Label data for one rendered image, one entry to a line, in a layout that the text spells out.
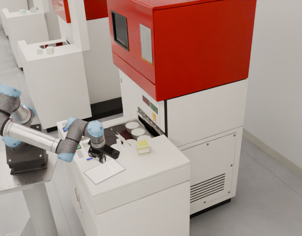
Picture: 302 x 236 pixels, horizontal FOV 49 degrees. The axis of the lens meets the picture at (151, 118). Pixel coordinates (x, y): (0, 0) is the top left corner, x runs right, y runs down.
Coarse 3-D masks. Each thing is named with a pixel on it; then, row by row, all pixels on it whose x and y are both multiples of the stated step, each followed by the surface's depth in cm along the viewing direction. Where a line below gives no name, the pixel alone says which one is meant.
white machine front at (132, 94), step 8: (120, 72) 282; (120, 80) 287; (128, 80) 269; (128, 88) 274; (136, 88) 257; (128, 96) 280; (136, 96) 261; (144, 96) 245; (128, 104) 285; (136, 104) 267; (144, 104) 249; (152, 104) 234; (160, 104) 223; (136, 112) 271; (144, 112) 253; (160, 112) 226; (152, 120) 243; (160, 120) 229; (160, 128) 233
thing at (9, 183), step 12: (0, 156) 240; (48, 156) 237; (0, 168) 228; (48, 168) 225; (0, 180) 216; (12, 180) 216; (24, 180) 215; (36, 180) 215; (48, 180) 215; (0, 192) 210
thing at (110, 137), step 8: (136, 120) 260; (104, 128) 251; (112, 128) 251; (120, 128) 251; (128, 128) 250; (144, 128) 249; (112, 136) 242; (128, 136) 241; (136, 136) 240; (112, 144) 233
